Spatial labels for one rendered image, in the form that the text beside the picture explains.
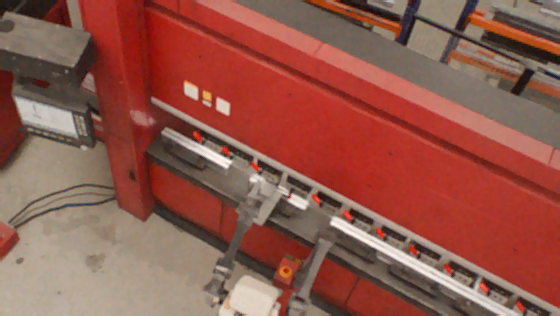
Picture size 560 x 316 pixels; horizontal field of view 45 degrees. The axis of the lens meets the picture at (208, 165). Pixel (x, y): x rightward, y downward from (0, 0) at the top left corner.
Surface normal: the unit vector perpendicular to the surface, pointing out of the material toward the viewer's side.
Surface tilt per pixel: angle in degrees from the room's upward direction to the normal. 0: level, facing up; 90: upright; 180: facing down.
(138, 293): 0
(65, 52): 0
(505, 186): 90
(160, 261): 0
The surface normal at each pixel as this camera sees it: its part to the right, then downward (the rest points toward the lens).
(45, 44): 0.02, -0.53
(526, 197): -0.53, 0.71
